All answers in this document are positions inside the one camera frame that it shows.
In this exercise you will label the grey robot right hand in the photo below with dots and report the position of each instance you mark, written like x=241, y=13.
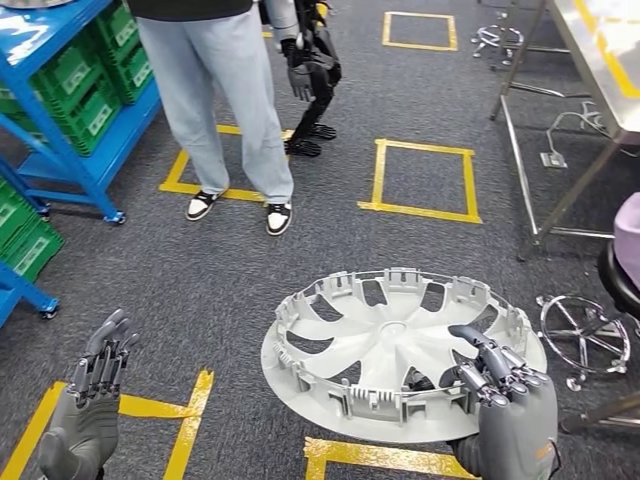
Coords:
x=520, y=430

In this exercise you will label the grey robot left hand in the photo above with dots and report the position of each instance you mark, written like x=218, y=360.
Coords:
x=84, y=430

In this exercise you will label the grey plastic wheel cover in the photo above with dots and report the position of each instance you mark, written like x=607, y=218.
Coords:
x=35, y=3
x=375, y=344

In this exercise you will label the stainless steel workbench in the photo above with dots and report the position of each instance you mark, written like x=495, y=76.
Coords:
x=590, y=40

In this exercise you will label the green plastic crate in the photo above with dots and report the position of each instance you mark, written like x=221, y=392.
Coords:
x=75, y=126
x=120, y=83
x=45, y=83
x=50, y=242
x=107, y=30
x=15, y=225

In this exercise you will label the black stool chrome base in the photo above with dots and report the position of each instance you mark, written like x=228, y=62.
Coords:
x=612, y=278

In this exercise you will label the person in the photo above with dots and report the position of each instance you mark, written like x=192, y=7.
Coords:
x=225, y=99
x=630, y=232

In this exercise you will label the yellow tape outline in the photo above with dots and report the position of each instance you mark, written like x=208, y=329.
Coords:
x=615, y=66

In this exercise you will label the black humanoid robot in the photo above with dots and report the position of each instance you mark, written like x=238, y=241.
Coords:
x=320, y=73

